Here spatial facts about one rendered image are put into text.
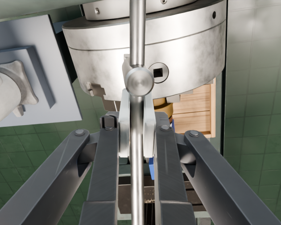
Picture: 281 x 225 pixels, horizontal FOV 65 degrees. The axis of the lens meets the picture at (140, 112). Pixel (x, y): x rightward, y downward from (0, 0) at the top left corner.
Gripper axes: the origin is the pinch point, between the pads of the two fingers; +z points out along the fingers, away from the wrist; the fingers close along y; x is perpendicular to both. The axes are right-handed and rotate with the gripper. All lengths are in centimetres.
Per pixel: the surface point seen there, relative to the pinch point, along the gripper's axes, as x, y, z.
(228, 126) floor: -77, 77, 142
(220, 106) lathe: -36, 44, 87
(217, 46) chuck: 3.0, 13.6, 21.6
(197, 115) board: -25, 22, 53
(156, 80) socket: -1.7, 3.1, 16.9
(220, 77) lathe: -20, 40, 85
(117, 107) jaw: -8.7, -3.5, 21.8
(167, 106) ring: -11.5, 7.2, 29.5
